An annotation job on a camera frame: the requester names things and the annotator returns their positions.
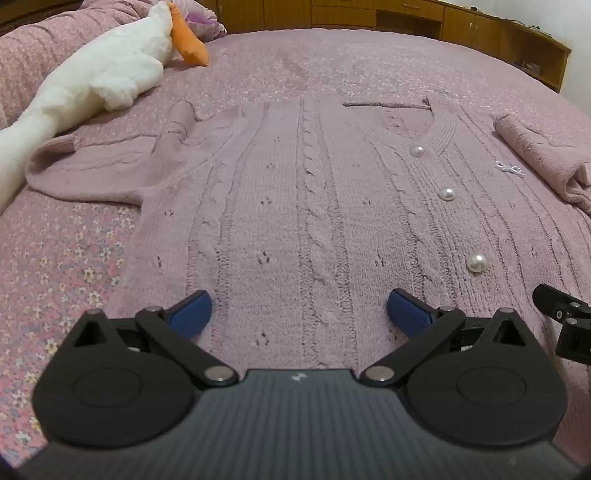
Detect purple floral pillow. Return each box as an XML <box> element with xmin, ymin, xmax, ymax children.
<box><xmin>182</xmin><ymin>0</ymin><xmax>228</xmax><ymax>41</ymax></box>

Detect brown wooden headboard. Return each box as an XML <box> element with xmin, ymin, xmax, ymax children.
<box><xmin>0</xmin><ymin>0</ymin><xmax>86</xmax><ymax>35</ymax></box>

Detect folded pink blanket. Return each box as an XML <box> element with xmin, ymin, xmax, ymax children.
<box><xmin>0</xmin><ymin>0</ymin><xmax>185</xmax><ymax>130</ymax></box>

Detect wooden cabinet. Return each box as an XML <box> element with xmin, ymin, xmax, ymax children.
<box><xmin>203</xmin><ymin>0</ymin><xmax>572</xmax><ymax>93</ymax></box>

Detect pink knit cardigan pearl buttons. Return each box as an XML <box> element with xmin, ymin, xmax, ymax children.
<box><xmin>25</xmin><ymin>92</ymin><xmax>591</xmax><ymax>416</ymax></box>

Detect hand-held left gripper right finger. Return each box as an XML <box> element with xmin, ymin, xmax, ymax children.
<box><xmin>360</xmin><ymin>288</ymin><xmax>541</xmax><ymax>387</ymax></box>

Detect pink floral bedspread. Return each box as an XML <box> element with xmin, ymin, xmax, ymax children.
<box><xmin>0</xmin><ymin>25</ymin><xmax>591</xmax><ymax>467</ymax></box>

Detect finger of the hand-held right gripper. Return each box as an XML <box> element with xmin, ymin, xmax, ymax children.
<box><xmin>532</xmin><ymin>284</ymin><xmax>591</xmax><ymax>366</ymax></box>

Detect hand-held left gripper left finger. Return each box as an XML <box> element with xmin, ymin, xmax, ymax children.
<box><xmin>62</xmin><ymin>290</ymin><xmax>238</xmax><ymax>387</ymax></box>

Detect white plush goose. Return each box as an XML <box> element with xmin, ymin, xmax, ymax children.
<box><xmin>0</xmin><ymin>2</ymin><xmax>211</xmax><ymax>213</ymax></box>

